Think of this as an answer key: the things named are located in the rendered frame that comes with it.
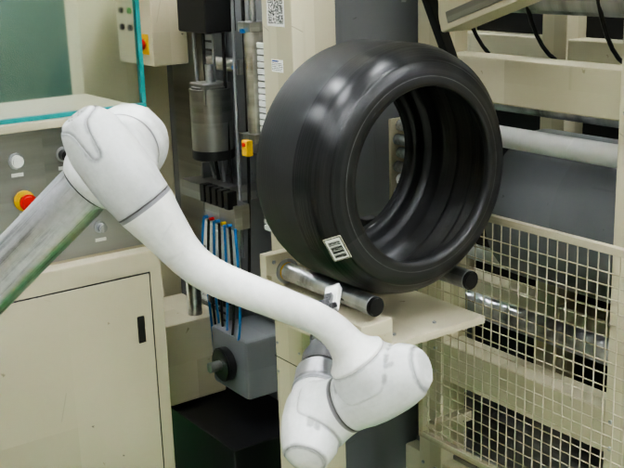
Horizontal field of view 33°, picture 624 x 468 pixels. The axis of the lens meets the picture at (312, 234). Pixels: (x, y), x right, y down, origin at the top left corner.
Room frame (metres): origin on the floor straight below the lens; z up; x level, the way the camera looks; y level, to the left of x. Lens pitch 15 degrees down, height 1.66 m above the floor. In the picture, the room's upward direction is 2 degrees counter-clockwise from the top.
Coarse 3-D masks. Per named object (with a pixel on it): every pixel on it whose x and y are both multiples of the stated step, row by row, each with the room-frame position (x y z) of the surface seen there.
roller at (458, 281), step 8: (448, 272) 2.34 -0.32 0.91; (456, 272) 2.32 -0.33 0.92; (464, 272) 2.31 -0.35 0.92; (472, 272) 2.31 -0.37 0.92; (448, 280) 2.34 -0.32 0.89; (456, 280) 2.31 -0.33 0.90; (464, 280) 2.29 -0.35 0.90; (472, 280) 2.30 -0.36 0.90; (464, 288) 2.31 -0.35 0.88; (472, 288) 2.30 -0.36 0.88
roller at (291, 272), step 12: (288, 264) 2.41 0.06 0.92; (288, 276) 2.38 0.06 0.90; (300, 276) 2.34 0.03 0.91; (312, 276) 2.32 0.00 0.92; (324, 276) 2.30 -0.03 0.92; (312, 288) 2.30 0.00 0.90; (324, 288) 2.26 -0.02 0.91; (348, 288) 2.21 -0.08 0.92; (348, 300) 2.19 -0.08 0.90; (360, 300) 2.16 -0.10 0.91; (372, 300) 2.14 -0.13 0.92; (372, 312) 2.14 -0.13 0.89
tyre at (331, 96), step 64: (320, 64) 2.28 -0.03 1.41; (384, 64) 2.20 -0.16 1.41; (448, 64) 2.27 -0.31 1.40; (320, 128) 2.12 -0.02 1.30; (448, 128) 2.54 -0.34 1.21; (320, 192) 2.10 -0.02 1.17; (448, 192) 2.51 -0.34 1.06; (320, 256) 2.14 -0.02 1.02; (384, 256) 2.15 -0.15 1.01; (448, 256) 2.26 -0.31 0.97
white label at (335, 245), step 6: (324, 240) 2.11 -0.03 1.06; (330, 240) 2.11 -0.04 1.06; (336, 240) 2.10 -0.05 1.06; (342, 240) 2.10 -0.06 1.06; (330, 246) 2.11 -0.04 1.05; (336, 246) 2.11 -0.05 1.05; (342, 246) 2.11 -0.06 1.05; (330, 252) 2.12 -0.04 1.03; (336, 252) 2.12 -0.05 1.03; (342, 252) 2.11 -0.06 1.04; (348, 252) 2.11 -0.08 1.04; (336, 258) 2.12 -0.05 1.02; (342, 258) 2.12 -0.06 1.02
